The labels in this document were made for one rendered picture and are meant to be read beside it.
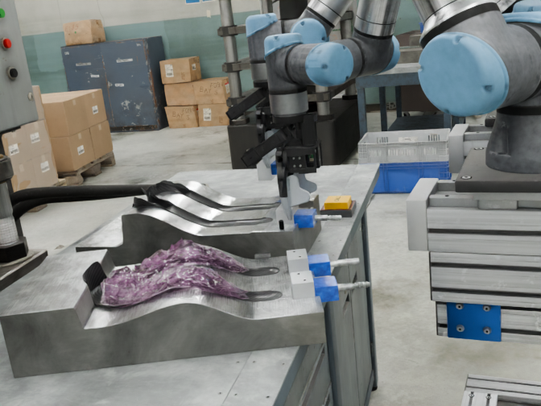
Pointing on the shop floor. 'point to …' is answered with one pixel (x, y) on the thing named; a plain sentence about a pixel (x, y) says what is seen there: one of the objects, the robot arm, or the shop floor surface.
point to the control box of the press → (14, 80)
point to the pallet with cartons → (78, 134)
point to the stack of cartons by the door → (193, 95)
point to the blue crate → (408, 176)
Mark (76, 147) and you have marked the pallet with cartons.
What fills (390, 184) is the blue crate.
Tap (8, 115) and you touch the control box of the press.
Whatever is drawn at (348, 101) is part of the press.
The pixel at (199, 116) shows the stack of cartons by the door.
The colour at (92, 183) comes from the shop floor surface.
